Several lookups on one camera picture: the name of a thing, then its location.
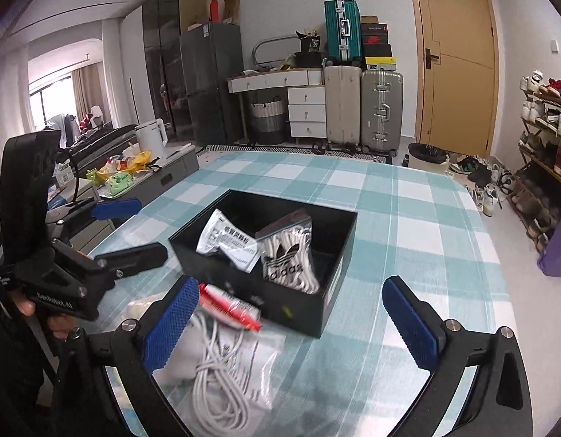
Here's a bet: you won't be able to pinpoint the person's left hand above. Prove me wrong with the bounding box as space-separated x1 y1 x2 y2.
9 294 78 335

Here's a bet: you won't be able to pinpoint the grey low cabinet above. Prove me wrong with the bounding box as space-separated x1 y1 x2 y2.
98 146 200 210

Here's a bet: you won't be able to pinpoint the yellow plastic bag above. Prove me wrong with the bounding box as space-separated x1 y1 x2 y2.
126 150 153 176

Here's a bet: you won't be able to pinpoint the white grey plastic packet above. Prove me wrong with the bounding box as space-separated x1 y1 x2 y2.
196 208 259 275

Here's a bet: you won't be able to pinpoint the black cardboard box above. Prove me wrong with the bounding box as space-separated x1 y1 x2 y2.
168 188 358 338

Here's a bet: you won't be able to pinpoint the teal white checkered tablecloth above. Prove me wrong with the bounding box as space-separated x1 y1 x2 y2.
87 151 520 437

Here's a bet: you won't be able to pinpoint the black printed bag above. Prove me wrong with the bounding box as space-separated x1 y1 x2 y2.
295 30 327 70

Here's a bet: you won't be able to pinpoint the dark glass wardrobe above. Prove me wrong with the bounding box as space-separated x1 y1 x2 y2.
142 0 207 142

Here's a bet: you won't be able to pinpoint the silver hard suitcase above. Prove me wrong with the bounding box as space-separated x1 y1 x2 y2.
360 69 405 154

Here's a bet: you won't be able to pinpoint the racked assorted shoes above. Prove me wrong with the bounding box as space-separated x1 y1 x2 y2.
510 70 561 251

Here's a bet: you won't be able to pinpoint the purple bag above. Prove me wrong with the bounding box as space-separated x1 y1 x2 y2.
536 218 561 278

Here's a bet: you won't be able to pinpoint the white oval frame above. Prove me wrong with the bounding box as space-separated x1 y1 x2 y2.
253 35 304 71

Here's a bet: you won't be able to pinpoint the white electric kettle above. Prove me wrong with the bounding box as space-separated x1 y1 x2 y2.
135 119 168 159

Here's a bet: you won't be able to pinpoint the woven laundry basket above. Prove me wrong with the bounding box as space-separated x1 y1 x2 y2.
249 95 287 145

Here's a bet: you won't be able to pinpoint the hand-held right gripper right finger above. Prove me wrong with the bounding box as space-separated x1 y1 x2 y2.
381 276 536 437

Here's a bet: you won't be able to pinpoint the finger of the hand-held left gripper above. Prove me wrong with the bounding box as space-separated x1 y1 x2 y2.
78 242 168 296
46 197 143 242

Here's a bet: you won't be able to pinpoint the grey refrigerator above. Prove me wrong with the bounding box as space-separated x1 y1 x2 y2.
179 22 245 146

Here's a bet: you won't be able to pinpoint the pile of loose sneakers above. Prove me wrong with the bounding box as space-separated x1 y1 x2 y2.
401 152 513 217

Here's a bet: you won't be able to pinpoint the teal hard suitcase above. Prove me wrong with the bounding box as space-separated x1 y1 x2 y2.
324 0 362 65

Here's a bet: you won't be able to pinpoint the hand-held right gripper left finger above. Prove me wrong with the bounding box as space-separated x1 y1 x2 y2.
53 277 201 437

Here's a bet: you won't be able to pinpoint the clear bag with white cable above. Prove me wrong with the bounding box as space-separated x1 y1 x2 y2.
152 310 288 437

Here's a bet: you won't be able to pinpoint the zip bag of white laces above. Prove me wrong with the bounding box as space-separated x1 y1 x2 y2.
255 208 320 296

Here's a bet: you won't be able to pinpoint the red white packet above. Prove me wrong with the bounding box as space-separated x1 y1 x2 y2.
198 283 263 332

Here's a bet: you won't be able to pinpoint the black ribbed case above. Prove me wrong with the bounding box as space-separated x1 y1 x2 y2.
68 125 140 178

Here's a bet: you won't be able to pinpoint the beige curtain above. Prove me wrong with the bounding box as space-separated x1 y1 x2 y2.
71 63 107 123

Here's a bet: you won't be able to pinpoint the white desk with drawers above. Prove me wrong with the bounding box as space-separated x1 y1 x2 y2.
228 68 329 139

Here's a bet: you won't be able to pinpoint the trash bin with black liner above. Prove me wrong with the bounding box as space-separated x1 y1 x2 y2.
408 142 450 174

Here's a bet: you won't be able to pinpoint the beige hard suitcase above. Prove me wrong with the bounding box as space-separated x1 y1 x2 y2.
324 64 363 146

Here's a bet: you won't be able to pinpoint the black white patterned rug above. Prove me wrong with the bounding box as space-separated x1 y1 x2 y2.
201 143 395 165

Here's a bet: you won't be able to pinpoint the tan wooden door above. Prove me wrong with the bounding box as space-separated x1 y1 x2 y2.
406 0 499 158

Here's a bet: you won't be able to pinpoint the wooden shoe rack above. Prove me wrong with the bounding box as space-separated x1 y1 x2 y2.
508 88 561 256

